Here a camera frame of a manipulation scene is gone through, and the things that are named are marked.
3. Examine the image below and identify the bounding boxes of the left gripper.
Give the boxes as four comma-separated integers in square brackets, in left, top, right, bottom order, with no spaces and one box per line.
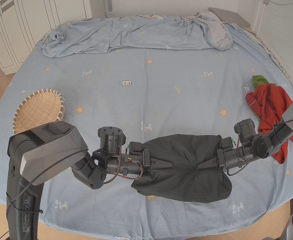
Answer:
[116,149,152,179]

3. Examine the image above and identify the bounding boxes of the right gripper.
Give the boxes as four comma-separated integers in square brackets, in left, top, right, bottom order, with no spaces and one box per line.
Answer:
[217,148,246,174]

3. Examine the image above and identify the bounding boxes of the black shirt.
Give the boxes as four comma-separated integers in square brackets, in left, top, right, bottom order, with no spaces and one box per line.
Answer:
[131,134,233,204]

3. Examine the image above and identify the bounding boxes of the red garment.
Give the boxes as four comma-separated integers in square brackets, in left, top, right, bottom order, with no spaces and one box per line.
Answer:
[245,84,293,164]

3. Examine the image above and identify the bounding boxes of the bed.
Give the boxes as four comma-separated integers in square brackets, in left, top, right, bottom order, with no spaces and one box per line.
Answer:
[0,0,293,240]

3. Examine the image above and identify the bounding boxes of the green garment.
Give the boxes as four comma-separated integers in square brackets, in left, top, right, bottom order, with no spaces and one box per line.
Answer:
[251,74,277,122]

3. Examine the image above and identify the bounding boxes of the round woven basket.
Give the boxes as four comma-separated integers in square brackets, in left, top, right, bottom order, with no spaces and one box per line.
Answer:
[12,88,66,136]

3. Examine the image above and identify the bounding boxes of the pale blue quilt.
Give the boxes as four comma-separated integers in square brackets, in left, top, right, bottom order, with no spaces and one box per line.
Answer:
[36,11,234,59]

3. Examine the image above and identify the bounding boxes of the grey pillow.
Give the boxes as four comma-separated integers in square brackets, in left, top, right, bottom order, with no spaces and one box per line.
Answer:
[208,7,251,27]

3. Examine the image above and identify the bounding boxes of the white wardrobe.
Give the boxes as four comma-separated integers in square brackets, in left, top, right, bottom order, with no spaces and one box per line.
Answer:
[0,0,92,76]

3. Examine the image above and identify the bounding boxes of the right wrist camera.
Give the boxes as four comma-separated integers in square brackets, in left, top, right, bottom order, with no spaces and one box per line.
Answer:
[220,136,237,151]

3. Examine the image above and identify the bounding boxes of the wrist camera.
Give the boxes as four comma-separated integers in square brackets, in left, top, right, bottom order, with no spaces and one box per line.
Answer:
[220,136,237,151]
[126,141,145,157]

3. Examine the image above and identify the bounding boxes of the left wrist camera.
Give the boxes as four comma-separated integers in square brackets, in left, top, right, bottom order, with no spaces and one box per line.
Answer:
[126,141,145,157]

